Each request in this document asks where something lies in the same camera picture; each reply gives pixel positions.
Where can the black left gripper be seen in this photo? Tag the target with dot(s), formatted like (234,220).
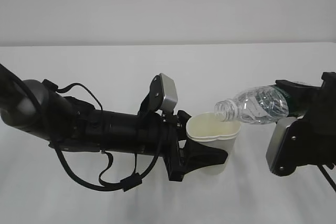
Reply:
(182,155)

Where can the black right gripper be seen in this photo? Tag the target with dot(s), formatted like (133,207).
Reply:
(315,132)

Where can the white paper cup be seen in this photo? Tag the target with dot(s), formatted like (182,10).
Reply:
(207,130)

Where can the clear green-label water bottle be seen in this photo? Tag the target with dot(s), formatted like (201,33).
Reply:
(259,105)

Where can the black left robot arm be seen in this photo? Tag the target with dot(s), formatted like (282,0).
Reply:
(42,109)

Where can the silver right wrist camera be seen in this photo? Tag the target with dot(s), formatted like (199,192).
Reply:
(275,165)

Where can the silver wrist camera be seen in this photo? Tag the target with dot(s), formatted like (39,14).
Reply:
(162,96)
(275,165)

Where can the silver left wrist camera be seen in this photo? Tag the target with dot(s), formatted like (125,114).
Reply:
(162,96)

